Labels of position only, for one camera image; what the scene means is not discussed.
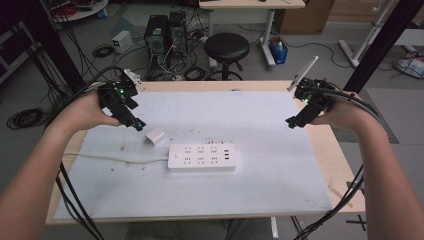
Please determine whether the black computer tower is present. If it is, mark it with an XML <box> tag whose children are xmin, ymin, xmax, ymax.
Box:
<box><xmin>167</xmin><ymin>10</ymin><xmax>188</xmax><ymax>58</ymax></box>
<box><xmin>143</xmin><ymin>14</ymin><xmax>170</xmax><ymax>74</ymax></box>

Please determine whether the round white table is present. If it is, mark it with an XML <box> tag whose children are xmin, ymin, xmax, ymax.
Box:
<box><xmin>42</xmin><ymin>0</ymin><xmax>110</xmax><ymax>24</ymax></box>

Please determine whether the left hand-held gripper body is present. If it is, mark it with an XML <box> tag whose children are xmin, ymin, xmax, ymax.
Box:
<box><xmin>97</xmin><ymin>68</ymin><xmax>147</xmax><ymax>129</ymax></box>

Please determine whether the white power supply box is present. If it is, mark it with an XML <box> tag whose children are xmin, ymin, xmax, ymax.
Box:
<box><xmin>111</xmin><ymin>29</ymin><xmax>134</xmax><ymax>55</ymax></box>

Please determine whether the black round stool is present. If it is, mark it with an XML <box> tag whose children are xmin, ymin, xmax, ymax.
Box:
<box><xmin>203</xmin><ymin>31</ymin><xmax>251</xmax><ymax>82</ymax></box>

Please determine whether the black frame post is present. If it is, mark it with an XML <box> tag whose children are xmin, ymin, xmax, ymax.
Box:
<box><xmin>13</xmin><ymin>0</ymin><xmax>87</xmax><ymax>94</ymax></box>
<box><xmin>342</xmin><ymin>0</ymin><xmax>424</xmax><ymax>95</ymax></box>

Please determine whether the person's right hand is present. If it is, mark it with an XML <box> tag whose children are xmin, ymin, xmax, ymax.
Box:
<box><xmin>309</xmin><ymin>91</ymin><xmax>372</xmax><ymax>132</ymax></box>

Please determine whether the white table mat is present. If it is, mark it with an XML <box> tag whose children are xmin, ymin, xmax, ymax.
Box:
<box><xmin>52</xmin><ymin>90</ymin><xmax>334</xmax><ymax>222</ymax></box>

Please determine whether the white power strip cable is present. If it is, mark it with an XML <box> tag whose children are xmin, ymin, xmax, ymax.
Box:
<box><xmin>62</xmin><ymin>152</ymin><xmax>170</xmax><ymax>165</ymax></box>

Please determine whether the brown cardboard box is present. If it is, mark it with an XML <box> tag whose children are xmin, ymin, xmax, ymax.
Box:
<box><xmin>279</xmin><ymin>0</ymin><xmax>336</xmax><ymax>35</ymax></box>

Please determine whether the blue storage box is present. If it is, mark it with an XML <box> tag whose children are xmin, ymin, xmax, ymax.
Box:
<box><xmin>268</xmin><ymin>35</ymin><xmax>289</xmax><ymax>66</ymax></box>

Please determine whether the coiled black cable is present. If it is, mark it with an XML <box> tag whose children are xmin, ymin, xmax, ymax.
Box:
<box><xmin>6</xmin><ymin>107</ymin><xmax>45</xmax><ymax>131</ymax></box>
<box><xmin>91</xmin><ymin>43</ymin><xmax>116</xmax><ymax>59</ymax></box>

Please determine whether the white charger adapter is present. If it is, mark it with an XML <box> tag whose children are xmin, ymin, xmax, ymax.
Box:
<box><xmin>144</xmin><ymin>128</ymin><xmax>166</xmax><ymax>147</ymax></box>

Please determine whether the right gripper black cable bundle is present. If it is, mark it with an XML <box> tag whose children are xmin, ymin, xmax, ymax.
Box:
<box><xmin>293</xmin><ymin>79</ymin><xmax>384</xmax><ymax>240</ymax></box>

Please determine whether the white metal stand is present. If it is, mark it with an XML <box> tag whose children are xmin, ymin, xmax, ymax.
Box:
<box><xmin>337</xmin><ymin>0</ymin><xmax>401</xmax><ymax>69</ymax></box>

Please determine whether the left gripper black cable bundle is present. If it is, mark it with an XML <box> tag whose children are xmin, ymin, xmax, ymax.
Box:
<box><xmin>42</xmin><ymin>65</ymin><xmax>125</xmax><ymax>240</ymax></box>

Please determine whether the gripper black cable bundle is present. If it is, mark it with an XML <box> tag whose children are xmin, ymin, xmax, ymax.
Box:
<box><xmin>42</xmin><ymin>65</ymin><xmax>125</xmax><ymax>240</ymax></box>
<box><xmin>293</xmin><ymin>79</ymin><xmax>384</xmax><ymax>240</ymax></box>

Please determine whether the person's left hand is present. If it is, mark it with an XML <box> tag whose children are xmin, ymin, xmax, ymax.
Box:
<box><xmin>53</xmin><ymin>90</ymin><xmax>123</xmax><ymax>132</ymax></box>

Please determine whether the white desk with wooden top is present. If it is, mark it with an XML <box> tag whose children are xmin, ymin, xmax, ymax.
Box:
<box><xmin>198</xmin><ymin>0</ymin><xmax>307</xmax><ymax>71</ymax></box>

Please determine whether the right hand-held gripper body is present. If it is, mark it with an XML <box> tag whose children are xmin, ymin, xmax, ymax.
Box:
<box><xmin>286</xmin><ymin>55</ymin><xmax>335</xmax><ymax>128</ymax></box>

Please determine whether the white power strip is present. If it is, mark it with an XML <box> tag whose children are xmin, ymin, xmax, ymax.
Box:
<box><xmin>167</xmin><ymin>142</ymin><xmax>238</xmax><ymax>172</ymax></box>

